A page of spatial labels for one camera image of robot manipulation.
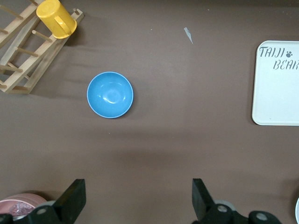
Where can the cream bear print tray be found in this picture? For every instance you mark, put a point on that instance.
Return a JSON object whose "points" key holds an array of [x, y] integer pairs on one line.
{"points": [[278, 93]]}

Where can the white round plate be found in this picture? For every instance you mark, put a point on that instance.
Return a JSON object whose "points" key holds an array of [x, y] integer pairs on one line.
{"points": [[297, 210]]}

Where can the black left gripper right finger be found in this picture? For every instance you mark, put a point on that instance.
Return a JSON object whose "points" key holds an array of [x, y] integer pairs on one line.
{"points": [[201, 198]]}

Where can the grey tape scrap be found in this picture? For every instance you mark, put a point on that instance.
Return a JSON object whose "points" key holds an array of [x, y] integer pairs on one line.
{"points": [[188, 35]]}

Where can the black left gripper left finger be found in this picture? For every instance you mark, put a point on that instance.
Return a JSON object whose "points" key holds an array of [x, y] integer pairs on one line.
{"points": [[70, 200]]}

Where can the pink bowl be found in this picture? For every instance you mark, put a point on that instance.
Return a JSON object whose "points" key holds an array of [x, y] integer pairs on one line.
{"points": [[23, 198]]}

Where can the blue bowl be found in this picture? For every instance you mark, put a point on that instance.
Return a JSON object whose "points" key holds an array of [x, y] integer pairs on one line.
{"points": [[109, 94]]}

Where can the yellow plastic mug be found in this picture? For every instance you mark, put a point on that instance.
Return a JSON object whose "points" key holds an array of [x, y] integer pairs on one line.
{"points": [[54, 18]]}

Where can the wooden peg mug rack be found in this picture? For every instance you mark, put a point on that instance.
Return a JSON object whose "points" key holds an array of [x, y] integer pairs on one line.
{"points": [[21, 63]]}

